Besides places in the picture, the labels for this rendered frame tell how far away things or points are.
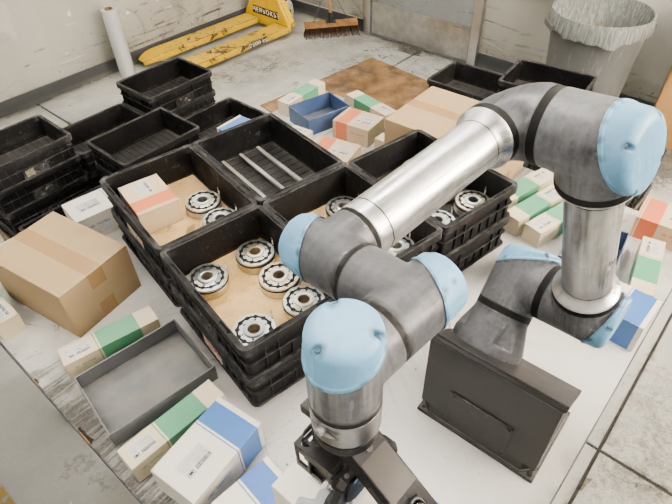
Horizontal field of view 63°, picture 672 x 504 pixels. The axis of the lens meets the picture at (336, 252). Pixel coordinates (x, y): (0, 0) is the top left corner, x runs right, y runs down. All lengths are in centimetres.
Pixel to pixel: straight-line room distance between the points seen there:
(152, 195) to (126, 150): 109
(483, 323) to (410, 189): 53
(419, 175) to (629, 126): 26
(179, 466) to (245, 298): 42
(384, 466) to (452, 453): 68
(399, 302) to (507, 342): 65
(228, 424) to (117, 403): 32
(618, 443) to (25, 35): 412
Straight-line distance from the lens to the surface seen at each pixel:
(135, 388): 145
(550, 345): 152
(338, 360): 46
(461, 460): 129
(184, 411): 131
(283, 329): 118
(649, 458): 229
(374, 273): 56
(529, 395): 108
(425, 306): 53
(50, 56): 454
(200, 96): 307
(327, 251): 59
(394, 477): 63
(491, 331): 114
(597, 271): 99
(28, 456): 235
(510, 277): 115
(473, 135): 77
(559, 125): 80
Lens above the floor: 184
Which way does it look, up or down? 43 degrees down
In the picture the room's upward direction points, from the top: 2 degrees counter-clockwise
